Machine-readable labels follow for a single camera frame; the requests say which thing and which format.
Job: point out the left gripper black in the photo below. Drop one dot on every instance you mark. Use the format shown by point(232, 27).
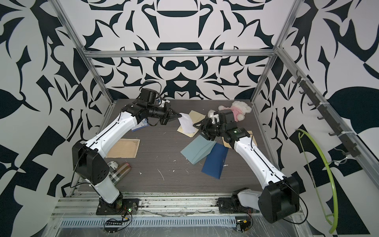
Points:
point(170, 114)

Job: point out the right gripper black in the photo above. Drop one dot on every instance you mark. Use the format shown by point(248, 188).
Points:
point(206, 125)

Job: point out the pale yellow envelope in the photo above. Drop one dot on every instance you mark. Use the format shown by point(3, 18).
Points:
point(196, 117)

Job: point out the white green-bordered letter paper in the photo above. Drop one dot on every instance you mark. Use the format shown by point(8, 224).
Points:
point(186, 124)

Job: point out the light blue envelope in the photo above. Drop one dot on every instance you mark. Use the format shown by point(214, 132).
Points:
point(198, 149)

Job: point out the dark blue envelope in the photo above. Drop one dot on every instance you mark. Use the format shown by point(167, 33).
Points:
point(215, 161)

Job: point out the cream letter paper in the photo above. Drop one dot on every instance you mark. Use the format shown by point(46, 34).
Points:
point(124, 148)

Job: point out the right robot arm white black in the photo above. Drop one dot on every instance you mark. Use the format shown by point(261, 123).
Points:
point(279, 197)

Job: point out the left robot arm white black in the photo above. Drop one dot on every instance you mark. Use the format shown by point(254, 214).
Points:
point(89, 157)

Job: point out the white teddy bear pink shirt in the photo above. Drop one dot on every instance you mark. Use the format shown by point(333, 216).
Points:
point(236, 112)

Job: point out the plaid checkered tube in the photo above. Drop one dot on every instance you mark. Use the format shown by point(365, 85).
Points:
point(116, 175)

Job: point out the right black connector board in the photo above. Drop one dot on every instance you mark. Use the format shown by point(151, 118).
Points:
point(243, 225)

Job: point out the black connector board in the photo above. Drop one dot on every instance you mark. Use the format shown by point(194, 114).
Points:
point(243, 225)
point(113, 225)

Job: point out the left black connector board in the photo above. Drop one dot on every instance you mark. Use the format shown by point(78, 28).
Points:
point(113, 225)

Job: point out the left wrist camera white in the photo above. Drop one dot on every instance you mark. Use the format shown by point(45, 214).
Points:
point(163, 103)

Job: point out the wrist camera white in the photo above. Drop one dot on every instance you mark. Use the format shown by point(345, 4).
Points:
point(214, 118)
point(163, 103)

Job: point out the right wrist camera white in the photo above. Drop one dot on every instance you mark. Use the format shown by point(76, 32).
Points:
point(214, 118)

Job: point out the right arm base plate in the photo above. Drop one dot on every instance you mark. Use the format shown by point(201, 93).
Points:
point(232, 205)

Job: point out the white cable duct strip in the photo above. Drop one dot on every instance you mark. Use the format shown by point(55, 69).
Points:
point(223, 221)

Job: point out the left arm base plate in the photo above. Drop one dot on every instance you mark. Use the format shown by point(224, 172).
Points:
point(119, 207)

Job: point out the black hook rack rail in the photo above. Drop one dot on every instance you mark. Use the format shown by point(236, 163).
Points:
point(329, 115)

